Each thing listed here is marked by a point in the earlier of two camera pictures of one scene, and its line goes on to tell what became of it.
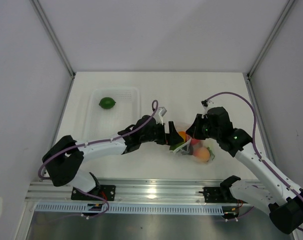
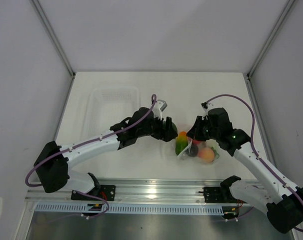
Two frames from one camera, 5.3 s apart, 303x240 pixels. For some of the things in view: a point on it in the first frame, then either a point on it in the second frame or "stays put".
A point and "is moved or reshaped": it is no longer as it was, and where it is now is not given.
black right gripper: [194, 130] stays put
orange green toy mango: [183, 134] is moved or reshaped
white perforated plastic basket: [99, 123] stays put
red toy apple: [194, 141] stays put
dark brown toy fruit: [188, 149] → [194, 151]
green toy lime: [107, 103] is moved or reshaped
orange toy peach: [202, 154] is moved or reshaped
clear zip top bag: [201, 150] is moved or reshaped
